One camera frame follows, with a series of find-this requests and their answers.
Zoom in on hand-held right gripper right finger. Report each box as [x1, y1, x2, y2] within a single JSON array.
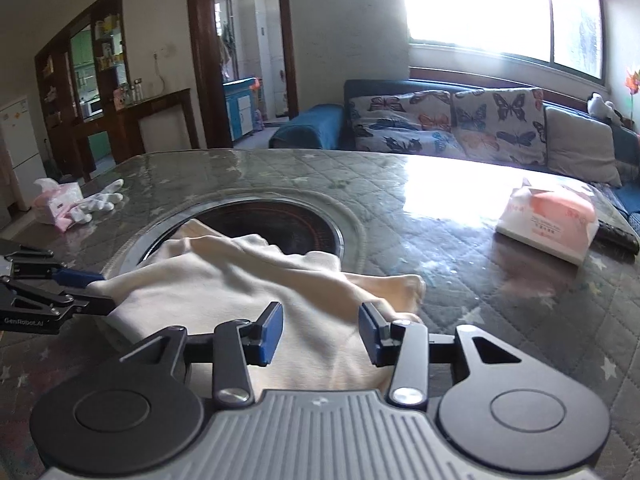
[[359, 301, 523, 408]]

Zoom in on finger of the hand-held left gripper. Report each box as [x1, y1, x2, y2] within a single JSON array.
[[0, 240, 106, 288], [0, 280, 121, 335]]

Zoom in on small pink tissue pack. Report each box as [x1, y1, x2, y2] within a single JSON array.
[[32, 177, 83, 226]]

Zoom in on white plush toy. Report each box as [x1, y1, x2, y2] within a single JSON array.
[[586, 92, 623, 123]]

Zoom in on light blue cabinet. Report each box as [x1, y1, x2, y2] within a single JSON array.
[[223, 77, 258, 141]]

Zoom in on blue sofa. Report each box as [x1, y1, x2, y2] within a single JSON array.
[[270, 79, 640, 241]]

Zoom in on window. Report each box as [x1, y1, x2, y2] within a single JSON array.
[[400, 0, 608, 81]]

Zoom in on cream knit sweater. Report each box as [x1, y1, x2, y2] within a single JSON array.
[[92, 217, 427, 392]]

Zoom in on white fridge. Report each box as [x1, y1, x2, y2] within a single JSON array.
[[0, 95, 46, 211]]

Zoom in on dark wooden door frame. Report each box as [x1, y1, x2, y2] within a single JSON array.
[[185, 0, 301, 150]]

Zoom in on large white pink tissue pack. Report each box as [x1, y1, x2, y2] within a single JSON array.
[[495, 177, 600, 266]]

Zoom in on dark wooden cabinet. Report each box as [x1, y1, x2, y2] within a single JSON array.
[[35, 0, 196, 181]]

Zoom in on round black built-in cooktop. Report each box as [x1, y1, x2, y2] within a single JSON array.
[[107, 187, 368, 281]]

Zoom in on grey pillow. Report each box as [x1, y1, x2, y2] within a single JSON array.
[[544, 106, 623, 188]]

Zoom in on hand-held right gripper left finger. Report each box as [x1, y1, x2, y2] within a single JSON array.
[[119, 301, 284, 408]]

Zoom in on white glove with pink cuff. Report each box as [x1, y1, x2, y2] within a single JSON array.
[[65, 178, 125, 226]]

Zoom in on colourful pinwheel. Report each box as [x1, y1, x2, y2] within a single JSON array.
[[624, 67, 640, 121]]

